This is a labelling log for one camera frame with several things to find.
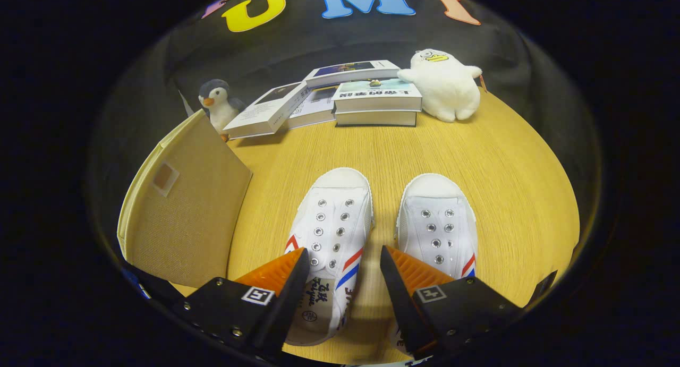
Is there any plain white thick book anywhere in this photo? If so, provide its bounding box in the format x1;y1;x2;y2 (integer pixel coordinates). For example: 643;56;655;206
335;109;418;127

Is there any thick book with teal cover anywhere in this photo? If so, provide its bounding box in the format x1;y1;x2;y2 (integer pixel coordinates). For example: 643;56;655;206
333;79;423;113

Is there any book with dark blue cover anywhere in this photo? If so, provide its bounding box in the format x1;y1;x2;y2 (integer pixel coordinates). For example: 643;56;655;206
304;59;400;89

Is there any white duck plush toy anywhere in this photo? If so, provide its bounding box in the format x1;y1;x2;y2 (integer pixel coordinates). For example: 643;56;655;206
397;49;483;123

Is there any beige fabric storage box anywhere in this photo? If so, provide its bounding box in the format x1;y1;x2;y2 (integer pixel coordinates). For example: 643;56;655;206
117;109;253;288

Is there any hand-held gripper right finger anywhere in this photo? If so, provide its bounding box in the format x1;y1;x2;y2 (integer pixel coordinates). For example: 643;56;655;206
379;245;526;360

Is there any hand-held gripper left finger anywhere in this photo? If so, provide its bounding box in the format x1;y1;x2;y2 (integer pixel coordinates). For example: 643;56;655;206
173;246;310;357

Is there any white canvas shoe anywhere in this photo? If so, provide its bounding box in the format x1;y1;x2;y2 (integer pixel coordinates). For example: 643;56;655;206
393;173;478;357
284;168;374;346

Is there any thin white book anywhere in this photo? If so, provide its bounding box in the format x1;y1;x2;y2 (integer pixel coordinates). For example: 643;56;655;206
287;86;338;130

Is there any grey penguin plush toy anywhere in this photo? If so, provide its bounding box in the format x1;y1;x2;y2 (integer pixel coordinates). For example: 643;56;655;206
198;79;246;142

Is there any white book with dark portrait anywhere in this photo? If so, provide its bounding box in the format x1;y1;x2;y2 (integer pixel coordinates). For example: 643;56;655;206
223;81;309;140

